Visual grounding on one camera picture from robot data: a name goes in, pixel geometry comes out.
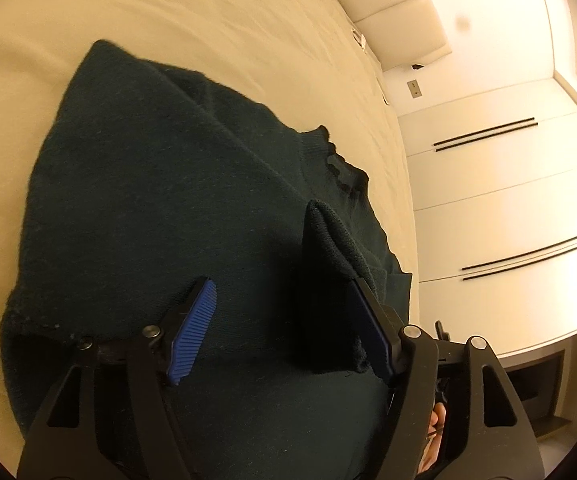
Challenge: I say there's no bed with beige sheet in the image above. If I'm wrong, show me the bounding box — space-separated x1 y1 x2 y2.
0 0 422 480

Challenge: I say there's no person's right hand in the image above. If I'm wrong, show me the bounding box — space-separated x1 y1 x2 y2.
420 404 452 476

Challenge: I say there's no black wardrobe handle strip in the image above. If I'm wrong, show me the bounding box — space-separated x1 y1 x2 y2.
433 118 536 147
463 242 577 280
462 233 577 270
435 122 539 152

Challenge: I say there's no dark green knit sweater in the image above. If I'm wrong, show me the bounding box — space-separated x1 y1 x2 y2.
0 39 422 480

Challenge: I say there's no white wardrobe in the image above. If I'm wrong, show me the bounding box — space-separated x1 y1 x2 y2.
396 72 577 361

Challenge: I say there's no cream padded headboard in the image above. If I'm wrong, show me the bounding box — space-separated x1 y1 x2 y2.
313 0 452 68

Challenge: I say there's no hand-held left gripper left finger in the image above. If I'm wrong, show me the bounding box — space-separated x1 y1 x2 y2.
17 276 218 480

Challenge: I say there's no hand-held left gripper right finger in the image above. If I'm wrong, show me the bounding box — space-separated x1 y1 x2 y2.
346 277 544 480

